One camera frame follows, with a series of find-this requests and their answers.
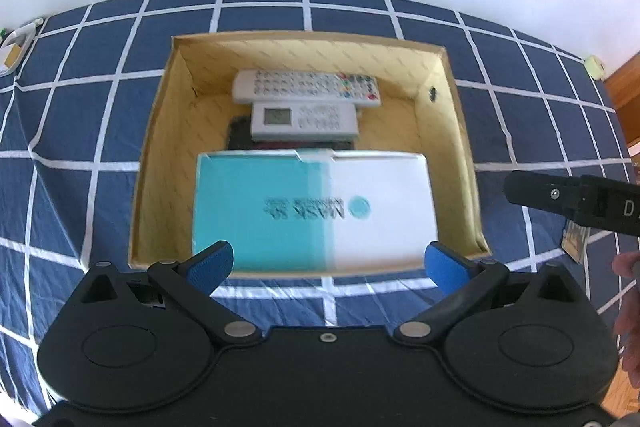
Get wooden door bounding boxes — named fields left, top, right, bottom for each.
left=602, top=52, right=640, bottom=148

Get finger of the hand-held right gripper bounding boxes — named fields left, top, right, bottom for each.
left=502, top=169, right=596, bottom=228

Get blue checkered bedsheet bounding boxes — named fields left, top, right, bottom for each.
left=0, top=0, right=640, bottom=408

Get yellow tape roll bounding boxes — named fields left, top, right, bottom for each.
left=584, top=55, right=606, bottom=80

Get white plastic tray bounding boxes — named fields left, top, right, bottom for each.
left=0, top=22, right=41, bottom=78

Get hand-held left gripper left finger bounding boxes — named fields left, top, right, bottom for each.
left=62, top=241, right=263, bottom=348

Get person's right hand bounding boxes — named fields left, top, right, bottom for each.
left=611, top=251, right=640, bottom=389

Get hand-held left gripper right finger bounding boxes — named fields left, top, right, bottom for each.
left=392, top=241, right=598, bottom=348

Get teal white mask box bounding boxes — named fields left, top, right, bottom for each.
left=191, top=148, right=441, bottom=273

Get cardboard box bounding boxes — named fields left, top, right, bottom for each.
left=127, top=33, right=491, bottom=280

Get small white remote with screen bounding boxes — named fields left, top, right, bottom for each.
left=250, top=102, right=360, bottom=142

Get black red worn case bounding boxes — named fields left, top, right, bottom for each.
left=225, top=114, right=357, bottom=152

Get long white remote control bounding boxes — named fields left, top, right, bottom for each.
left=231, top=69, right=382, bottom=108

